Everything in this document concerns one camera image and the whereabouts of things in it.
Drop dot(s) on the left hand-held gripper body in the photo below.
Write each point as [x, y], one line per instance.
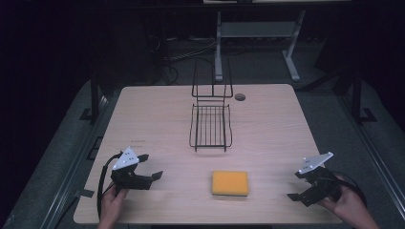
[129, 179]

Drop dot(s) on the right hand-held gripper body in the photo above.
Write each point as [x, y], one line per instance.
[320, 186]

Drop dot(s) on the person's right hand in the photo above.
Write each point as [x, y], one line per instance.
[347, 203]

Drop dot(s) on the person's left hand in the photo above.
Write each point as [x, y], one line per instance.
[110, 206]

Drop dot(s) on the yellow sponge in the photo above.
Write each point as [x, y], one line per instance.
[230, 183]

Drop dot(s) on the round table grommet hole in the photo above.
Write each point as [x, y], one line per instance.
[240, 97]

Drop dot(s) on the grey table edge bracket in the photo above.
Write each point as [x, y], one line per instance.
[84, 192]

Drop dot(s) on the metal floor rail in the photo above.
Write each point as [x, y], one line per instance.
[74, 165]
[372, 152]

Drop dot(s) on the black metal stand post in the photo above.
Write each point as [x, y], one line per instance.
[357, 95]
[95, 98]

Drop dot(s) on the grey metal desk frame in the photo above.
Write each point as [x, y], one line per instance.
[254, 29]

